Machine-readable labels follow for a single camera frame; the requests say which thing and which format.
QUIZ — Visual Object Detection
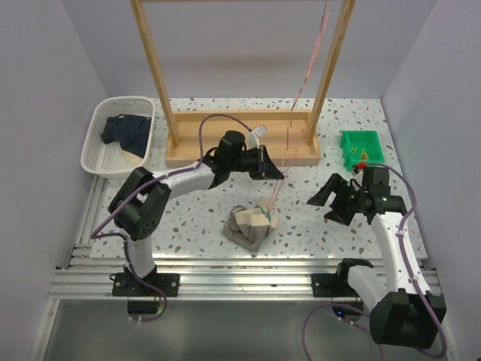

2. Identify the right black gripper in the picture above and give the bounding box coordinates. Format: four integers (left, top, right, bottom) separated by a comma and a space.
307, 173, 368, 226

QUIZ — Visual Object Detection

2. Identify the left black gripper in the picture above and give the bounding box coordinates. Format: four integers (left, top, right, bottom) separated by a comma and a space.
228, 145, 283, 181

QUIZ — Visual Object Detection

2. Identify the blue clothespin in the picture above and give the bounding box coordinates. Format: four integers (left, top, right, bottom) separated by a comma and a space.
259, 207, 271, 221

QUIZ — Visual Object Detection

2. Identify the grey beige underwear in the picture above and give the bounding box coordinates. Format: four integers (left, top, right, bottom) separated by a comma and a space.
222, 199, 279, 253

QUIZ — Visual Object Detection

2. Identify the pink wire hanger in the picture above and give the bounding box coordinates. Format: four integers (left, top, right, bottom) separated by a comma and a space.
290, 0, 331, 111

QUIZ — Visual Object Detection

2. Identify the navy blue underwear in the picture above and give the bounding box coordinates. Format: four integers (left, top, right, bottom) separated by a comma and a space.
101, 114, 151, 165

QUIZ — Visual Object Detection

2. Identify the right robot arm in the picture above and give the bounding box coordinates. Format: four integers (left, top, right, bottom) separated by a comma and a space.
307, 163, 446, 353

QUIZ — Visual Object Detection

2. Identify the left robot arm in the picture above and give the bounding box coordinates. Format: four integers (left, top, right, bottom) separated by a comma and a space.
109, 131, 284, 296

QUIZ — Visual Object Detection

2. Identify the wooden clothes rack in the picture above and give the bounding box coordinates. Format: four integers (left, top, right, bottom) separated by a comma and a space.
131, 1, 355, 168

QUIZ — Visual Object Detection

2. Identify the green plastic bin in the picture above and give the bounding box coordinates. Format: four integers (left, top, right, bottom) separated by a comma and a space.
340, 130, 385, 171

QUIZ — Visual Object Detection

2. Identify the white plastic basket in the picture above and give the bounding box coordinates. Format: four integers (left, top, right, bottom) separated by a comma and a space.
80, 96, 155, 178

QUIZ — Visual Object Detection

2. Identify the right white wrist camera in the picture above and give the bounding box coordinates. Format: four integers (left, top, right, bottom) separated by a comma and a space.
352, 162, 368, 177

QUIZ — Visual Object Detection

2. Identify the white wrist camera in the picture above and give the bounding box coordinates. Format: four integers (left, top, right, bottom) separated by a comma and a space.
352, 162, 368, 177
247, 125, 268, 149

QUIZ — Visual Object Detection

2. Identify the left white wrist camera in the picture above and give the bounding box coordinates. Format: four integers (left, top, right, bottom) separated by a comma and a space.
247, 125, 268, 149

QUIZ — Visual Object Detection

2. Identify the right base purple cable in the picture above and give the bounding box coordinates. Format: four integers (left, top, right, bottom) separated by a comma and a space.
303, 303, 384, 361

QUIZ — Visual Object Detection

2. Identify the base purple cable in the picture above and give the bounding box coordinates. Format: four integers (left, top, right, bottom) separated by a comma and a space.
108, 259, 168, 325
303, 303, 384, 361

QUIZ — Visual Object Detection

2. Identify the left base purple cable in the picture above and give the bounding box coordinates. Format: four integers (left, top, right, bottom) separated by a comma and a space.
108, 259, 168, 325

